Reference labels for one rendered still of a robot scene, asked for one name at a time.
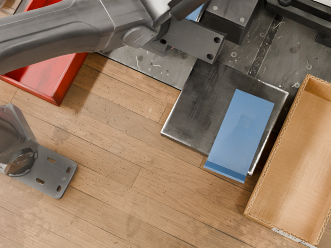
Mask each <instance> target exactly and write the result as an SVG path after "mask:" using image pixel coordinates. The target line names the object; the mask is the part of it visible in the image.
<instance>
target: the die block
mask: <svg viewBox="0 0 331 248"><path fill-rule="evenodd" d="M262 1H263V0H259V1H258V3H257V5H256V7H255V9H254V11H253V13H252V15H251V17H250V20H249V22H248V24H247V26H246V28H245V29H242V28H240V27H238V26H235V25H233V24H231V23H229V22H226V21H224V20H222V19H219V18H217V17H215V16H212V15H210V14H208V13H205V15H204V16H205V17H208V18H209V24H208V27H209V28H211V29H214V30H217V31H220V32H223V33H226V34H227V36H226V38H225V40H227V41H230V42H232V43H234V44H237V45H239V46H241V44H242V42H243V40H244V38H245V36H246V34H247V32H248V30H249V28H250V26H251V23H252V21H253V19H254V17H255V15H256V13H257V11H258V9H259V7H260V5H261V3H262Z"/></svg>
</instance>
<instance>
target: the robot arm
mask: <svg viewBox="0 0 331 248"><path fill-rule="evenodd" d="M207 1H208V0H63V1H60V2H58V3H55V4H52V5H49V6H45V7H42V8H38V9H34V10H30V11H26V12H22V13H18V14H14V15H11V16H6V17H2V18H0V76H1V75H3V74H6V73H8V72H10V71H13V70H16V69H19V68H22V67H25V66H28V65H32V64H35V63H38V62H42V61H45V60H49V59H52V58H55V57H59V56H64V55H68V54H74V53H83V52H88V53H93V52H96V51H100V50H101V51H102V52H103V53H105V52H108V51H111V50H114V49H117V48H121V47H124V46H130V47H133V48H135V49H138V48H142V49H144V50H146V51H148V52H151V53H153V54H155V55H157V56H160V57H162V58H164V57H166V56H168V52H169V50H170V49H172V48H176V49H178V50H181V51H183V52H185V53H187V54H190V55H192V56H194V57H196V58H199V59H201V60H203V61H205V62H208V63H210V64H213V63H214V62H215V61H216V59H217V57H218V55H219V54H220V52H221V50H222V48H223V46H224V44H225V38H226V36H227V34H226V33H223V32H220V31H217V30H214V29H211V28H208V27H205V26H204V25H202V24H201V23H199V22H196V21H193V20H187V19H186V17H187V16H188V15H190V14H191V13H192V12H194V11H195V10H196V9H198V8H199V7H200V6H201V5H203V4H204V3H205V2H207ZM49 158H51V159H53V160H55V161H56V162H55V163H52V162H50V161H49V160H48V159H49ZM70 168H71V171H70V172H69V173H67V172H68V170H69V169H70ZM77 168H78V166H77V164H76V162H75V161H73V160H71V159H69V158H67V157H65V156H63V155H60V154H58V153H56V152H54V151H52V150H50V149H48V148H46V147H44V146H42V145H40V144H39V143H38V141H37V139H36V138H35V136H34V134H33V132H32V130H31V128H30V126H29V124H28V123H27V121H26V119H25V117H24V115H23V113H22V111H21V109H20V108H19V107H17V106H15V105H14V104H12V103H9V104H7V105H0V172H2V173H4V174H5V175H7V176H10V177H12V178H14V179H16V180H18V181H20V182H22V183H24V184H26V185H28V186H30V187H32V188H34V189H36V190H38V191H41V192H43V193H45V194H47V195H49V196H51V197H53V198H55V199H61V198H62V197H63V195H64V193H65V192H66V190H67V188H68V186H69V184H70V182H71V180H72V178H73V176H74V174H75V172H76V171H77ZM38 179H40V180H42V181H44V184H41V183H39V182H37V180H38ZM59 187H62V188H61V190H60V191H59V192H58V189H59Z"/></svg>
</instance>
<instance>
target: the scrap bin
mask: <svg viewBox="0 0 331 248"><path fill-rule="evenodd" d="M60 1H63V0H30V2H29V3H28V5H27V7H26V9H25V10H24V12H26V11H30V10H34V9H38V8H42V7H45V6H49V5H52V4H55V3H58V2H60ZM87 55H88V52H83V53H74V54H68V55H64V56H59V57H55V58H52V59H49V60H45V61H42V62H38V63H35V64H32V65H28V66H25V67H22V68H19V69H16V70H13V71H10V72H8V73H6V74H3V75H1V76H0V79H1V80H2V81H5V82H7V83H9V84H11V85H13V86H15V87H17V88H20V89H22V90H24V91H26V92H28V93H30V94H32V95H35V96H37V97H39V98H41V99H43V100H45V101H47V102H49V103H52V104H54V105H56V106H58V107H60V105H61V103H62V101H63V99H64V97H65V96H66V94H67V92H68V90H69V88H70V86H71V85H72V83H73V81H74V79H75V77H76V75H77V74H78V72H79V70H80V68H81V66H82V64H83V63H84V61H85V59H86V57H87Z"/></svg>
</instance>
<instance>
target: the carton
mask: <svg viewBox="0 0 331 248"><path fill-rule="evenodd" d="M330 215H331V83H328V82H326V81H324V80H322V79H319V78H317V77H315V76H312V75H310V74H307V76H306V77H305V79H304V81H303V82H302V84H301V86H300V88H299V90H298V92H297V94H296V97H295V99H294V101H293V103H292V105H291V107H290V110H289V112H288V114H287V116H286V118H285V121H284V123H283V125H282V127H281V130H280V132H279V134H278V136H277V138H276V141H275V143H274V145H273V147H272V150H271V152H270V154H269V156H268V159H267V161H266V163H265V165H264V168H263V170H262V172H261V174H260V176H259V179H258V181H257V183H256V185H255V188H254V190H253V192H252V194H251V197H250V199H249V201H248V203H247V205H246V208H245V210H244V212H243V214H242V216H244V217H246V218H248V219H250V220H252V221H255V222H257V223H259V224H261V225H263V226H265V227H267V228H269V229H271V230H273V231H275V232H277V233H279V234H281V235H283V236H285V237H288V238H290V239H292V240H294V241H296V242H298V243H300V244H302V245H304V246H307V247H309V248H317V247H315V246H314V245H317V244H318V243H319V241H320V239H321V236H322V234H323V231H324V229H325V227H326V225H327V222H328V220H329V217H330Z"/></svg>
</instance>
